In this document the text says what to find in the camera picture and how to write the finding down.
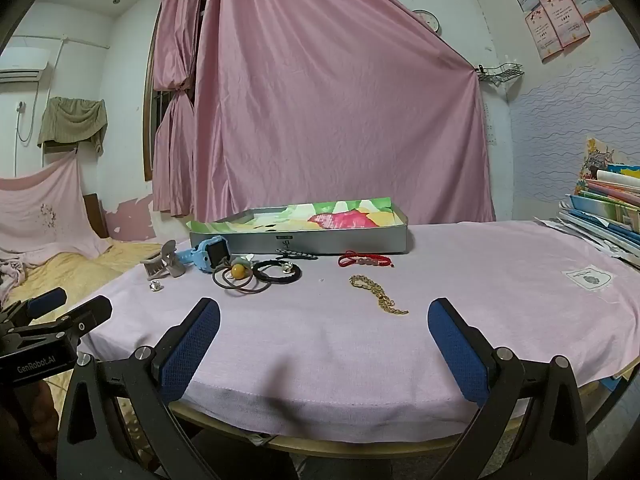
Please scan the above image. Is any round wall clock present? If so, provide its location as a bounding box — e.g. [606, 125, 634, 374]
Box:
[412, 9, 440, 34]

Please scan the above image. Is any yellow blanket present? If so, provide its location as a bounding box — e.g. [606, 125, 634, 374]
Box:
[0, 240, 166, 321]

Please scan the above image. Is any wire wall rack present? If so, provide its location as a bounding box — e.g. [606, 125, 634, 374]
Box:
[475, 62, 524, 87]

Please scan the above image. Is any pink draped sheet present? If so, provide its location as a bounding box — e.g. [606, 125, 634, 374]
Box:
[0, 149, 113, 268]

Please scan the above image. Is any olive green cloth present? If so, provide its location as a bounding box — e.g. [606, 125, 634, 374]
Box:
[37, 96, 108, 156]

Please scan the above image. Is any black hair tie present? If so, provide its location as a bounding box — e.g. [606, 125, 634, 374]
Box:
[251, 259, 303, 286]

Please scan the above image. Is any white power cable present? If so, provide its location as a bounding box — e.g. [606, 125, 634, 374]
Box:
[15, 101, 38, 148]

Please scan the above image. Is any wooden headboard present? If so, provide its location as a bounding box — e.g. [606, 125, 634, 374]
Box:
[82, 193, 110, 239]

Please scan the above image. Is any white air conditioner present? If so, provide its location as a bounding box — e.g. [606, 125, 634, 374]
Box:
[0, 49, 51, 83]

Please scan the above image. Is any wooden window frame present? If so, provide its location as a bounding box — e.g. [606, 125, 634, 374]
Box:
[143, 0, 166, 182]

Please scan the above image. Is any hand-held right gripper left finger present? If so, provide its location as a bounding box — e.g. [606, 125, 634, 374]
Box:
[56, 297, 221, 480]

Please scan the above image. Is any silver metal tray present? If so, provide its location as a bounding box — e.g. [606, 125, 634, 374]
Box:
[186, 196, 412, 257]

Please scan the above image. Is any pink tablecloth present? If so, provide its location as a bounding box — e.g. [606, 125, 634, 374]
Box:
[80, 220, 640, 445]

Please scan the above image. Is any crumpled pink cloth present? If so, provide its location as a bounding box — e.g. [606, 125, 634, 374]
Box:
[0, 257, 28, 306]

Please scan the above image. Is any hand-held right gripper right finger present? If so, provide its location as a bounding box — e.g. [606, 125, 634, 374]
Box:
[426, 298, 590, 480]

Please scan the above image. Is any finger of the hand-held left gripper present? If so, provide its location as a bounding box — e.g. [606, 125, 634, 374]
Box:
[50, 296, 112, 346]
[27, 287, 68, 320]

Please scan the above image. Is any gold chain bracelet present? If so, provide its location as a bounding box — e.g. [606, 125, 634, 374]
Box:
[348, 274, 410, 317]

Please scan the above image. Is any colourful painted paper lining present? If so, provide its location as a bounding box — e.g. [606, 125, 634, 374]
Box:
[186, 196, 403, 235]

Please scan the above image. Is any red string bracelet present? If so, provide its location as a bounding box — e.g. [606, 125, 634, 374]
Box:
[338, 251, 395, 268]

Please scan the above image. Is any group of wall certificates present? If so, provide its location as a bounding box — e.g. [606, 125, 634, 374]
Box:
[501, 0, 613, 64]

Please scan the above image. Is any blue smart watch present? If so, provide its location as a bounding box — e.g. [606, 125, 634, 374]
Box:
[175, 236, 232, 276]

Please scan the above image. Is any pink window curtain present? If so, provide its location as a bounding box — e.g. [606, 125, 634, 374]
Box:
[151, 0, 207, 218]

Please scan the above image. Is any person's left hand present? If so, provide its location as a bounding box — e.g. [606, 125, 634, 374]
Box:
[29, 381, 62, 442]

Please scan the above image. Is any stack of books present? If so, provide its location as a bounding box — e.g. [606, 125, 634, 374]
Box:
[535, 162, 640, 268]

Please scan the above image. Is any cartoon picture card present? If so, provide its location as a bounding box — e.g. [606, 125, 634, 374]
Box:
[580, 136, 616, 181]

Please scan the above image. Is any brown beaded hair tie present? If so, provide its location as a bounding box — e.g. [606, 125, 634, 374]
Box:
[212, 254, 273, 294]

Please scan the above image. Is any grey hair claw clip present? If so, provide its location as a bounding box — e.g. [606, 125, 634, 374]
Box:
[141, 240, 187, 281]

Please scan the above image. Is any large pink curtain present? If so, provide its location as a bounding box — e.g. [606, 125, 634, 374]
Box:
[192, 0, 496, 223]

